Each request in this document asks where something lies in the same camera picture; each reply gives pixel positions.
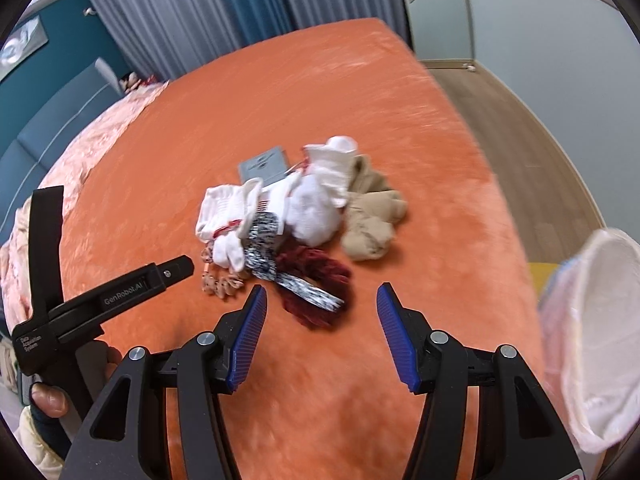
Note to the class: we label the small plush toy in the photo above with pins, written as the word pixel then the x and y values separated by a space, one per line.
pixel 135 81

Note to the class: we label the translucent plastic bag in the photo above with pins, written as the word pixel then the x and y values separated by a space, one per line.
pixel 590 340

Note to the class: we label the white fluffy sock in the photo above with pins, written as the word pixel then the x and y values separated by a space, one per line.
pixel 312 215

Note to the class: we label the blue padded headboard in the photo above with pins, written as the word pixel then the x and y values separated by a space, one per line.
pixel 50 125

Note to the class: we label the blue curtain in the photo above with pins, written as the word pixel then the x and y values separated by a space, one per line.
pixel 250 0

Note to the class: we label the dark red sock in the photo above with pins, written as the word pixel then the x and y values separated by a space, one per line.
pixel 310 285

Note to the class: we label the pink quilt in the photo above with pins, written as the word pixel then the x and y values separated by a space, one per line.
pixel 100 130

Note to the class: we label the white striped sock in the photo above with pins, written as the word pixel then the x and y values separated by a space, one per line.
pixel 277 200

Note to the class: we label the beige stockings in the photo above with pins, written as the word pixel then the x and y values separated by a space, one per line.
pixel 370 220

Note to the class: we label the orange plush blanket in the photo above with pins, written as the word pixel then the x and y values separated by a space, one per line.
pixel 250 85

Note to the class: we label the black white patterned sock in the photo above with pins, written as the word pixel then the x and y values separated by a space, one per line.
pixel 262 245

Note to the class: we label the person's left forearm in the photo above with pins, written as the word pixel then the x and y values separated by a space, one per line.
pixel 37 450

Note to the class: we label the white wardrobe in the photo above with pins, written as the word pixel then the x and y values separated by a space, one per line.
pixel 525 10

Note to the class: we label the person's left hand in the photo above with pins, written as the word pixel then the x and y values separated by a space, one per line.
pixel 50 400

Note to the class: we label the framed wall picture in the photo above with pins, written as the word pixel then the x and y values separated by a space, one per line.
pixel 22 42

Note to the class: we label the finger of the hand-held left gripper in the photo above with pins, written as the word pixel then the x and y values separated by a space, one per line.
pixel 175 270

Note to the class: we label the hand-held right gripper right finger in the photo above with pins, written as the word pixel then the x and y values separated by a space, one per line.
pixel 395 340

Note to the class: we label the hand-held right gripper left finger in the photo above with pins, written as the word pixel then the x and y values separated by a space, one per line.
pixel 247 340

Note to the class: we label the white sock red trim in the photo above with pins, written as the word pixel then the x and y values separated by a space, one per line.
pixel 330 160
pixel 222 210

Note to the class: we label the bear patterned sock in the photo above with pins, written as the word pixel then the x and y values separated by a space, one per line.
pixel 220 285

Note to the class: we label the yellow object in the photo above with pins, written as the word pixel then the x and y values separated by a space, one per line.
pixel 540 275

